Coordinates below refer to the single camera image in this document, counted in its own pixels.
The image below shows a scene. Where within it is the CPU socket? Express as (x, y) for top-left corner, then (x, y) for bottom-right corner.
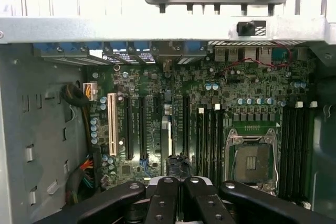
(225, 126), (279, 185)

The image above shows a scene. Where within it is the RAM slot with white clips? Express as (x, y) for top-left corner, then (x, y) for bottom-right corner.
(304, 100), (318, 206)
(212, 103), (221, 175)
(288, 100), (304, 204)

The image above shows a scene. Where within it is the long black expansion slot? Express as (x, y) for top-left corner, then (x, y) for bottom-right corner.
(138, 95), (151, 168)
(182, 94), (192, 159)
(124, 94), (135, 161)

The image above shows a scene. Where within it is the white expansion slot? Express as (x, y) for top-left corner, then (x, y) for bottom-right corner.
(107, 92), (118, 157)

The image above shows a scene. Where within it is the short black expansion slot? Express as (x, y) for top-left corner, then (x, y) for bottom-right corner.
(154, 95), (163, 116)

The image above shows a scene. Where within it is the green motherboard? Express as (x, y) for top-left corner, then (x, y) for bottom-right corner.
(83, 48), (323, 204)

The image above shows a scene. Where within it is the white power connector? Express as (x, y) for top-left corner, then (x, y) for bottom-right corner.
(82, 81), (98, 102)

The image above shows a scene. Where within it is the rear port block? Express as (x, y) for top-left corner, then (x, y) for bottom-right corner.
(214, 46), (308, 63)

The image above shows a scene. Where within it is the open grey PC case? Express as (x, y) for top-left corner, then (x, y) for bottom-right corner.
(0, 15), (336, 224)

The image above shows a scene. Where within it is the coloured wire bundle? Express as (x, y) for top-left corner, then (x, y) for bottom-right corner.
(65, 154), (95, 205)

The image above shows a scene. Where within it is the black sleeved wire bundle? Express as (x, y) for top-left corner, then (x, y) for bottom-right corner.
(60, 82), (91, 154)

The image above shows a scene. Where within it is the red and black twisted wire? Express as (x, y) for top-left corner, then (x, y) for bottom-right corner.
(222, 46), (294, 77)

